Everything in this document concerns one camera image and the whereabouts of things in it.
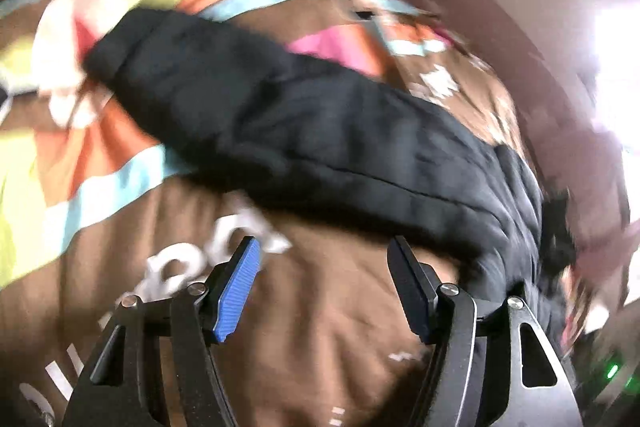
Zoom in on black puffer jacket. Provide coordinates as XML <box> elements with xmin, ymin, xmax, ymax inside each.
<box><xmin>82</xmin><ymin>7</ymin><xmax>576</xmax><ymax>358</ymax></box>

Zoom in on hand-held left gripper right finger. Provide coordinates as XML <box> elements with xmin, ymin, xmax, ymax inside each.
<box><xmin>386</xmin><ymin>235</ymin><xmax>583</xmax><ymax>427</ymax></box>

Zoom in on brown printed blanket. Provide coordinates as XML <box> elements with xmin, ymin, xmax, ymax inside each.
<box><xmin>0</xmin><ymin>0</ymin><xmax>551</xmax><ymax>427</ymax></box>

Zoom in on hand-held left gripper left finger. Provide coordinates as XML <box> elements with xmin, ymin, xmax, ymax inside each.
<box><xmin>62</xmin><ymin>236</ymin><xmax>263</xmax><ymax>427</ymax></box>

